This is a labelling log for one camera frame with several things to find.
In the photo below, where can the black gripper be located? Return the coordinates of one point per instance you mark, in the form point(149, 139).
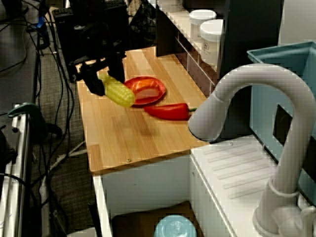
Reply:
point(98, 63)

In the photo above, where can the yellow toy corn cob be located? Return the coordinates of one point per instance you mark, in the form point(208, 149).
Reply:
point(121, 95)

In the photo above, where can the salmon sushi toy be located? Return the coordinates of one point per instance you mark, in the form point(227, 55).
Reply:
point(148, 92)

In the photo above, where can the red toy chili pepper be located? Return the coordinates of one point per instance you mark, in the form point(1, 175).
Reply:
point(170, 112)

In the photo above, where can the black computer case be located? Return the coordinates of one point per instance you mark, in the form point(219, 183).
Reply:
point(66, 37)

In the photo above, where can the red round plate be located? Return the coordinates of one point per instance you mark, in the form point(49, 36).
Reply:
point(161, 86)

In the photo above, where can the blue tape piece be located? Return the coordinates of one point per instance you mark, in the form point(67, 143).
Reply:
point(41, 24)

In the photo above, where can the grey white floor strip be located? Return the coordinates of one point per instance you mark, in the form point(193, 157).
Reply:
point(71, 150)

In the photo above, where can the green metal clamp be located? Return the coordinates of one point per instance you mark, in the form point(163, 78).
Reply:
point(24, 107)

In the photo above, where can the white plastic jar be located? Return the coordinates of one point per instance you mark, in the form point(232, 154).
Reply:
point(209, 42)
point(201, 17)

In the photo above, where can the dark bulky equipment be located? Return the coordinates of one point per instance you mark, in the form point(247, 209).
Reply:
point(6, 153)

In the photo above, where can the wide black hutch panel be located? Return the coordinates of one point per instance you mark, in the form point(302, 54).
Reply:
point(247, 37)

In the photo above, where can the white toy kitchen sink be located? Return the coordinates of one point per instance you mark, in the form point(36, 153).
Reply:
point(222, 172)

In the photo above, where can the teal plastic bin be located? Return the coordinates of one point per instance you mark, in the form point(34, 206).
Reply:
point(261, 103)

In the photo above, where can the light blue bowl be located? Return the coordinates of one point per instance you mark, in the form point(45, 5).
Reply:
point(175, 227)

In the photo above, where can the narrow black hutch post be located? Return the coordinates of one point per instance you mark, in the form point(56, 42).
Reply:
point(165, 29)

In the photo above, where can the aluminium frame rail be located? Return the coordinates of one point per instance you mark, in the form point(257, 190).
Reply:
point(21, 148)

